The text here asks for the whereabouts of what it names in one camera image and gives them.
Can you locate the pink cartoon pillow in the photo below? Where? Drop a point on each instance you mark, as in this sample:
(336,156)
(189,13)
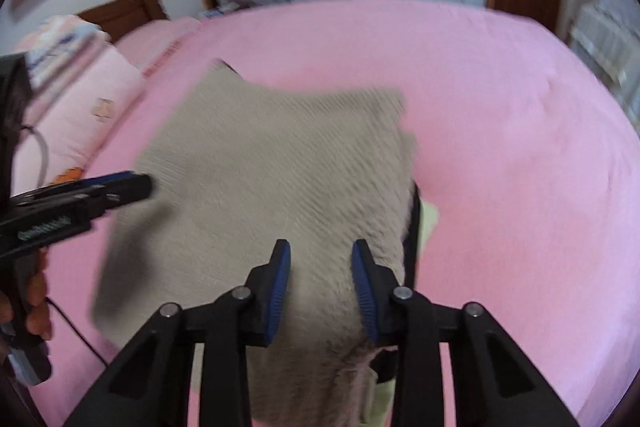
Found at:
(78,124)

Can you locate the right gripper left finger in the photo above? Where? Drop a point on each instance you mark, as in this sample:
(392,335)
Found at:
(149,383)

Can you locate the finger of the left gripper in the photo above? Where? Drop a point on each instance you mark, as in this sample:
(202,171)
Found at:
(90,182)
(115,191)

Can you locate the grey knit cardigan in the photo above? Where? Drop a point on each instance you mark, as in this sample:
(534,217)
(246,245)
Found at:
(237,167)

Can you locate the green black folded garment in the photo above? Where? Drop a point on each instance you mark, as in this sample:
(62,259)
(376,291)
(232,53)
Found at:
(415,256)

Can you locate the pink bed sheet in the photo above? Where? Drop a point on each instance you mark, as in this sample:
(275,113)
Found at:
(531,164)

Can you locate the folded floral quilt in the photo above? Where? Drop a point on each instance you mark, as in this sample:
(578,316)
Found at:
(56,42)

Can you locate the brown wooden headboard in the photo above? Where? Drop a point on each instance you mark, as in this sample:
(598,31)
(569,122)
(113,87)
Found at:
(120,17)

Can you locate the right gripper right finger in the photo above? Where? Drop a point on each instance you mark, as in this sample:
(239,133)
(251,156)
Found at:
(495,383)

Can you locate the white lace covered furniture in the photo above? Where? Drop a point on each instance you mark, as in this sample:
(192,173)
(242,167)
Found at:
(605,36)

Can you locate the person left hand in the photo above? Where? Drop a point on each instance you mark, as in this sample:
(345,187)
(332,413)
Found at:
(38,321)

